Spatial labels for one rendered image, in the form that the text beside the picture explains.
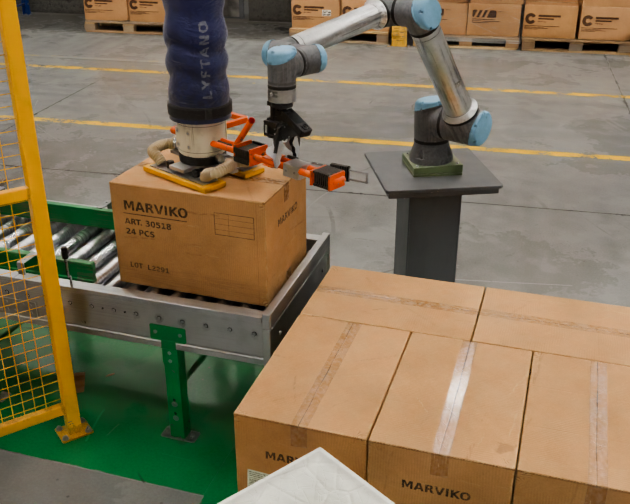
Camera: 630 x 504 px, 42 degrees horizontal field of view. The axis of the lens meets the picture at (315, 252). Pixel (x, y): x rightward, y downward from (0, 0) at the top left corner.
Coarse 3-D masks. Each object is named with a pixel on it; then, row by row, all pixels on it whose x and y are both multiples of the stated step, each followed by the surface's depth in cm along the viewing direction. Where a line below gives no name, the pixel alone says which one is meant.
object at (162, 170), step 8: (168, 160) 294; (144, 168) 297; (152, 168) 295; (160, 168) 294; (168, 168) 294; (160, 176) 292; (168, 176) 289; (176, 176) 288; (184, 176) 286; (192, 176) 286; (184, 184) 284; (192, 184) 281; (200, 184) 280; (208, 184) 281; (216, 184) 281; (224, 184) 284
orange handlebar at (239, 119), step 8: (232, 112) 317; (232, 120) 307; (240, 120) 309; (216, 144) 284; (224, 144) 282; (232, 152) 279; (264, 152) 275; (256, 160) 272; (264, 160) 269; (272, 160) 267; (280, 160) 270; (288, 160) 268; (280, 168) 266; (312, 168) 262; (336, 184) 252
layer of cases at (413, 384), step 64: (320, 320) 282; (384, 320) 282; (448, 320) 282; (512, 320) 282; (576, 320) 282; (256, 384) 248; (320, 384) 248; (384, 384) 248; (448, 384) 248; (512, 384) 248; (576, 384) 248; (256, 448) 238; (384, 448) 224; (448, 448) 221; (512, 448) 221; (576, 448) 221
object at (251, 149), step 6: (234, 144) 276; (240, 144) 277; (246, 144) 280; (252, 144) 280; (258, 144) 280; (264, 144) 278; (234, 150) 275; (240, 150) 273; (246, 150) 272; (252, 150) 272; (258, 150) 274; (264, 150) 276; (234, 156) 276; (240, 156) 275; (246, 156) 273; (252, 156) 273; (240, 162) 275; (246, 162) 273; (252, 162) 273; (258, 162) 276
